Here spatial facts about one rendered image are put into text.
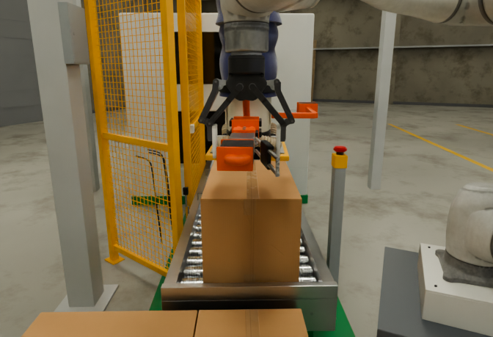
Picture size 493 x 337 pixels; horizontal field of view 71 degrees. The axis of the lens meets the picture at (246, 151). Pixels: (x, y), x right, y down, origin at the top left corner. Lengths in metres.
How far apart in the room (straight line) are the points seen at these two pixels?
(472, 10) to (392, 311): 0.82
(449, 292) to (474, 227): 0.19
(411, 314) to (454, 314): 0.11
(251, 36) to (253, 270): 1.05
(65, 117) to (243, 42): 1.56
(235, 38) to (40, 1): 1.57
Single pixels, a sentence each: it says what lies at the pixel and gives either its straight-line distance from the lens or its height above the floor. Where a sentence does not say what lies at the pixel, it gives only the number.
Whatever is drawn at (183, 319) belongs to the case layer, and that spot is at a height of 0.54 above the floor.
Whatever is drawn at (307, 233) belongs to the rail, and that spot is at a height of 0.60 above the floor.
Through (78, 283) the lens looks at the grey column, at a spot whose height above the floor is 0.18.
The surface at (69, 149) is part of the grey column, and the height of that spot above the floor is 1.01.
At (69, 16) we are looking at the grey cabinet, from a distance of 2.07.
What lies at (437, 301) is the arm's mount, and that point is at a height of 0.82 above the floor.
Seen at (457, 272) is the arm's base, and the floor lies 0.87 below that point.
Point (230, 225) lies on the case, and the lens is 1.42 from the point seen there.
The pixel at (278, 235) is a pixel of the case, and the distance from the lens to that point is 1.44.
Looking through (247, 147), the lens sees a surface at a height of 1.29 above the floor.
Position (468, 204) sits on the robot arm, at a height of 1.08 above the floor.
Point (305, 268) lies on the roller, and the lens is 1.72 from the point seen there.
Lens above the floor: 1.44
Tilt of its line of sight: 13 degrees down
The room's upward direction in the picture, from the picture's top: straight up
